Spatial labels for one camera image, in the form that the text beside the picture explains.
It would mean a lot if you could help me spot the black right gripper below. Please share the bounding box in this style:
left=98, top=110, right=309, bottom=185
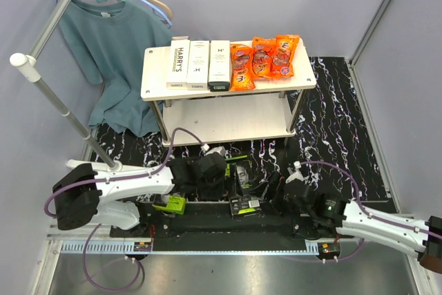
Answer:
left=247, top=171, right=312, bottom=218

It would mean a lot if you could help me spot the green black Gillette box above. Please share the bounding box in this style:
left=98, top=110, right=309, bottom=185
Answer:
left=152, top=195, right=186, bottom=215
left=225, top=156, right=261, bottom=219

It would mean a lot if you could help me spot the white Harry's box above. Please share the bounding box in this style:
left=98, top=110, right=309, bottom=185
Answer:
left=186, top=41, right=210, bottom=91
left=208, top=40, right=231, bottom=92

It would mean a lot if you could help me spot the orange razor pack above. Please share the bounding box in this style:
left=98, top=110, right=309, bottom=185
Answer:
left=252, top=37, right=276, bottom=79
left=271, top=35, right=300, bottom=79
left=230, top=44, right=256, bottom=91

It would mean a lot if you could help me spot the white Harry's box lettered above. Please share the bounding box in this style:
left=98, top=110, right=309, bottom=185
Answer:
left=166, top=39, right=191, bottom=89

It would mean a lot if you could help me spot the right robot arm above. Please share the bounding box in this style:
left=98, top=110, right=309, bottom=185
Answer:
left=265, top=171, right=441, bottom=274

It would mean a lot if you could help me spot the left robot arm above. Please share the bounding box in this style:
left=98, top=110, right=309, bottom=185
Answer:
left=44, top=151, right=228, bottom=237

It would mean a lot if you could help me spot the white two-tier shelf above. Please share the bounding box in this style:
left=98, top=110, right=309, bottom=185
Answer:
left=141, top=41, right=317, bottom=146

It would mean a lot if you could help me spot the teal t-shirt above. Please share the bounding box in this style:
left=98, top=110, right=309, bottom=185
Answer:
left=59, top=0, right=173, bottom=137

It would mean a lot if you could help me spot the white clothes rack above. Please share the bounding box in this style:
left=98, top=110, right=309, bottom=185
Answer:
left=9, top=0, right=124, bottom=173

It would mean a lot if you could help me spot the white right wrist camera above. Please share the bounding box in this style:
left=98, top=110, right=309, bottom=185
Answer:
left=285, top=161, right=305, bottom=184

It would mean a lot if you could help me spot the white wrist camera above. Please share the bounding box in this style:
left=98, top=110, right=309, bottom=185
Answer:
left=285, top=161, right=305, bottom=184
left=201, top=144, right=226, bottom=158

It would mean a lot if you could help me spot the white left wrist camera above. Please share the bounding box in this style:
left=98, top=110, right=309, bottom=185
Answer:
left=201, top=144, right=226, bottom=158

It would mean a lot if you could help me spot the white slotted cable duct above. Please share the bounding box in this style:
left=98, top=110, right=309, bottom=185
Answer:
left=61, top=240, right=319, bottom=256

